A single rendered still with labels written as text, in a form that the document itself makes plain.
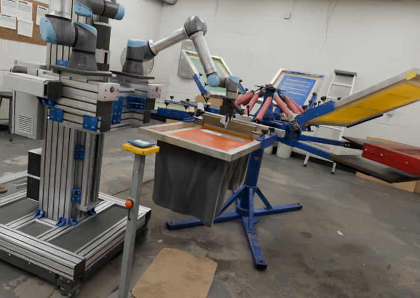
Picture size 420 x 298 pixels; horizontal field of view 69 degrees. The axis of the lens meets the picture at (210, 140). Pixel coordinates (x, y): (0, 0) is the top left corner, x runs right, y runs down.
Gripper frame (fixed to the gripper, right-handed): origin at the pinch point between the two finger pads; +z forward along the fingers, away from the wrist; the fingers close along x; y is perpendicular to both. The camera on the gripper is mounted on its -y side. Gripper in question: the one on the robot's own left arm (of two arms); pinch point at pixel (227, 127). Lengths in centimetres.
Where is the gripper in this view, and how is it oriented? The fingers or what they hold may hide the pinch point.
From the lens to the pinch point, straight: 214.8
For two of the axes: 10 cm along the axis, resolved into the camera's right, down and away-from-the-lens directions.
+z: -1.7, 9.6, 2.2
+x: -4.5, 1.2, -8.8
